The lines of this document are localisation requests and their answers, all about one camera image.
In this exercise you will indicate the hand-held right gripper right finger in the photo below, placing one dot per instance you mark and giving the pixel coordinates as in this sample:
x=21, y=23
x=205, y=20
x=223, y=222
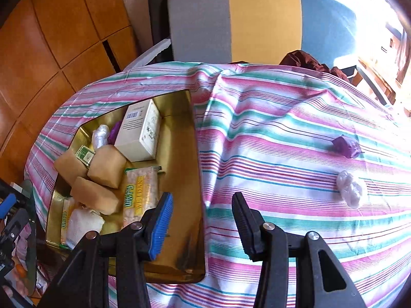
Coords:
x=247, y=231

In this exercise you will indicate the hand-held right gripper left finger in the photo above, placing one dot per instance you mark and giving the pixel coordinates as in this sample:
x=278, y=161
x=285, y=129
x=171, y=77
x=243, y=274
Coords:
x=159, y=231

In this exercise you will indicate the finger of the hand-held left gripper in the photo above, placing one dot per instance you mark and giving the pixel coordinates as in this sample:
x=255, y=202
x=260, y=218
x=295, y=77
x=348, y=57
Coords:
x=8, y=202
x=12, y=231

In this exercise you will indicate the yellow snack packet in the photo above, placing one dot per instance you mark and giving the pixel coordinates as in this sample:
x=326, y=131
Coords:
x=67, y=218
x=141, y=195

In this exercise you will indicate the gold tin box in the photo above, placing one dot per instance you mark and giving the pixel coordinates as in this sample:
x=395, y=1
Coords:
x=179, y=166

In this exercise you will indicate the white cloth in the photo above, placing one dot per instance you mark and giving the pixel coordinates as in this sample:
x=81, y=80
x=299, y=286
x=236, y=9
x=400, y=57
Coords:
x=83, y=226

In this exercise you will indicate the yellow sponge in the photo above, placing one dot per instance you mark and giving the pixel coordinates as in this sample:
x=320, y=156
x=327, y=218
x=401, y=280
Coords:
x=107, y=166
x=96, y=195
x=69, y=166

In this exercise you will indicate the small green packet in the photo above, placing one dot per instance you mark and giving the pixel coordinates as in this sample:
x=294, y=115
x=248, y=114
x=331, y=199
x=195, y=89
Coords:
x=85, y=156

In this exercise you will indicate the beige cardboard box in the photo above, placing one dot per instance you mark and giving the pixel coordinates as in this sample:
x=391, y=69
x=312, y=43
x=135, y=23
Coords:
x=138, y=141

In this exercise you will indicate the purple snack packet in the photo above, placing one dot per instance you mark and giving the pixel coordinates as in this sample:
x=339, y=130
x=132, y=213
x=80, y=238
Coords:
x=346, y=146
x=115, y=133

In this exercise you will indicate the clear plastic item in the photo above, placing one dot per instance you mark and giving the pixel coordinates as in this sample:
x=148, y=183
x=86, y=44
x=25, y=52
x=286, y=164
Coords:
x=99, y=136
x=351, y=189

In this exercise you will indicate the pink plastic item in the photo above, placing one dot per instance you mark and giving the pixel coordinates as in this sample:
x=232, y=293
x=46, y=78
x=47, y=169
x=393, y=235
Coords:
x=24, y=245

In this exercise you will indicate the orange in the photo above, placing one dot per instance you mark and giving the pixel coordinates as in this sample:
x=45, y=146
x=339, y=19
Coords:
x=21, y=271

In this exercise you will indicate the striped blanket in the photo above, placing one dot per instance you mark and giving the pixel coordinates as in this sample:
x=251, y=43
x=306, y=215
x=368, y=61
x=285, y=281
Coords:
x=273, y=128

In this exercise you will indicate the wooden wardrobe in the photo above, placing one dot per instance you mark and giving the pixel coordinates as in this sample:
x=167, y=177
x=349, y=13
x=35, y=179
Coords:
x=48, y=38

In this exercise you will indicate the dark red cloth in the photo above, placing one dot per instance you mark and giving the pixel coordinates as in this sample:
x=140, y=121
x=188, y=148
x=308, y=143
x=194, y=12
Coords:
x=301, y=59

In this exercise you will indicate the wooden desk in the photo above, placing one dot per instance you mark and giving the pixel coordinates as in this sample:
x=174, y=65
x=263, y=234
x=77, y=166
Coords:
x=390, y=91

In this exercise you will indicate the grey yellow blue chair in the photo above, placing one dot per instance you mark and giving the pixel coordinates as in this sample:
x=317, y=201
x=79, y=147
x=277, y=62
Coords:
x=263, y=22

